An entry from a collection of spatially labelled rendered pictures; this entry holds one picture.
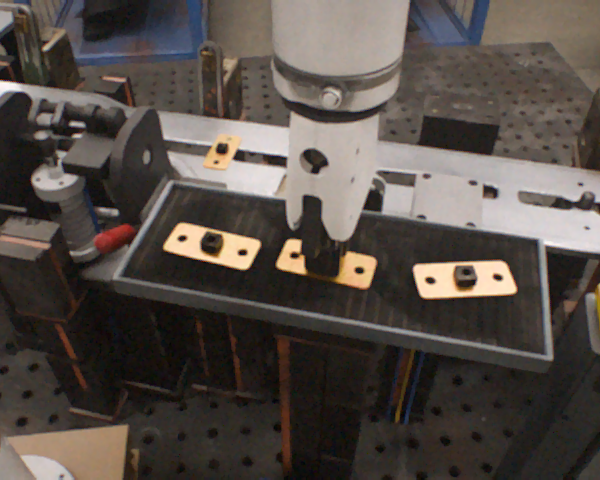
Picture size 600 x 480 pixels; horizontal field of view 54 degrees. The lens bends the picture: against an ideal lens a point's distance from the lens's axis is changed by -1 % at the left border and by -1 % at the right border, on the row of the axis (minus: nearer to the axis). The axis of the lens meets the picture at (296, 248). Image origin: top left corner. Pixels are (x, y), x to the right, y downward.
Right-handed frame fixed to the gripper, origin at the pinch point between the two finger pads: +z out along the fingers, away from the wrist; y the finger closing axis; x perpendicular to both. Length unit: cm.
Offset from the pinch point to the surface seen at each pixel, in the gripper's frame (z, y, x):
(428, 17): 103, 276, 19
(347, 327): 2.5, -6.2, -3.6
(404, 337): 2.4, -5.8, -8.2
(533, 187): 18.6, 38.1, -20.9
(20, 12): 8, 45, 67
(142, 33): 102, 212, 152
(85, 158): 2.8, 7.3, 29.3
